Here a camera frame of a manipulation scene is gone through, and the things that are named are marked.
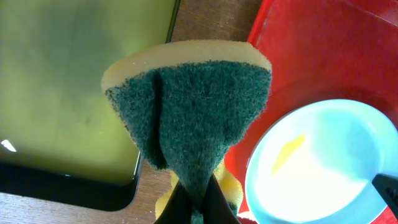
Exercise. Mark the black tray with soapy water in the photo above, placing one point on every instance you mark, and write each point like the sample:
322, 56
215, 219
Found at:
60, 139

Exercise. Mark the red plastic tray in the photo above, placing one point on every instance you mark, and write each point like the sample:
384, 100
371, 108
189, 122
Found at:
320, 50

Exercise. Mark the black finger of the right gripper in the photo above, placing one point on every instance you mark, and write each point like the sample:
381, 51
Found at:
386, 186

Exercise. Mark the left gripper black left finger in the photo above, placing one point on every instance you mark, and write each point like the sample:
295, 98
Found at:
178, 209

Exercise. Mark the light blue plate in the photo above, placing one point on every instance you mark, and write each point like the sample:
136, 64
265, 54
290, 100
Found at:
317, 164

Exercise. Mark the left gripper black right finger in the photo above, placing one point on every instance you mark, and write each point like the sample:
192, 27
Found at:
215, 208

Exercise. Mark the green yellow sponge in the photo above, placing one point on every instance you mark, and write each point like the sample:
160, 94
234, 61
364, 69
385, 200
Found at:
185, 104

